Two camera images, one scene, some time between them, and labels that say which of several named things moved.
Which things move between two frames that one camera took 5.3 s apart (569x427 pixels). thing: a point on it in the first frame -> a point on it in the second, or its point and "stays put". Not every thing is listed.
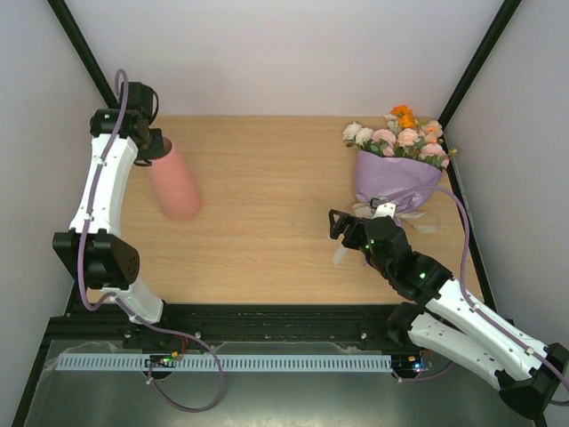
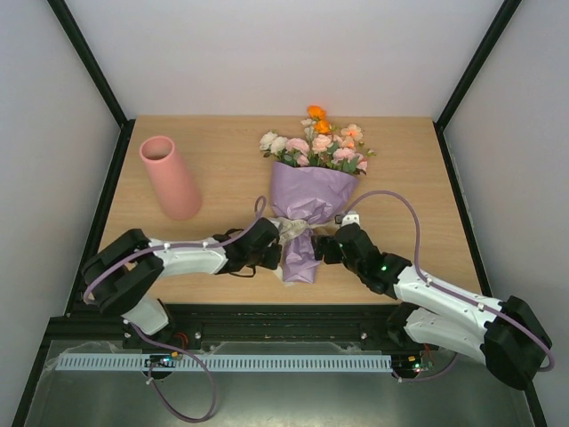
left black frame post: x=85 y=53 stays put
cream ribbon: x=425 y=221 -> x=288 y=228
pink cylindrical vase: x=173 y=187 stays put
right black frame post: x=493 y=33 stays put
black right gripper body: x=352 y=230 -> x=328 y=249
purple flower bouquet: x=403 y=155 -> x=314 y=176
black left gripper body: x=149 y=149 -> x=268 y=262
